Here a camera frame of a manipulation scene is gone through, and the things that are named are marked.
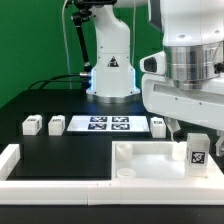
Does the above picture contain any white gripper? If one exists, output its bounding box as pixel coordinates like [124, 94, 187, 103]
[140, 51, 224, 157]

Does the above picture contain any white square tabletop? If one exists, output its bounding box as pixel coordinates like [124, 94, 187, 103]
[111, 139, 224, 183]

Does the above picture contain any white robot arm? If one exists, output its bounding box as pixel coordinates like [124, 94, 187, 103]
[87, 0, 224, 156]

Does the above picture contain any white marker sheet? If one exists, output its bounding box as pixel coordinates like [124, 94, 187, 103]
[67, 115, 149, 132]

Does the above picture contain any white U-shaped fence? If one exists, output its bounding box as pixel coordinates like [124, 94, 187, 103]
[0, 144, 224, 205]

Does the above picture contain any black cable bundle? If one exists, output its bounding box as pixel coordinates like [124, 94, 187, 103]
[27, 73, 91, 91]

